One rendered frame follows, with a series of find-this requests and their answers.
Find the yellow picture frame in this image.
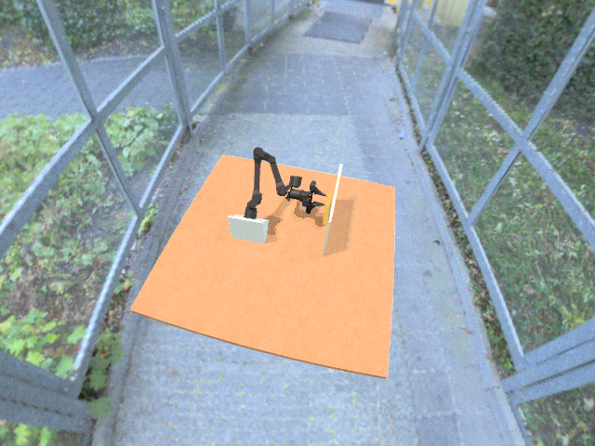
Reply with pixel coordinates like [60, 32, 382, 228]
[323, 192, 333, 225]

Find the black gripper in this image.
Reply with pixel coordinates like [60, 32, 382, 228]
[297, 180, 327, 214]

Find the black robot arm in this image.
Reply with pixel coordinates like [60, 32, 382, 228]
[243, 148, 310, 219]

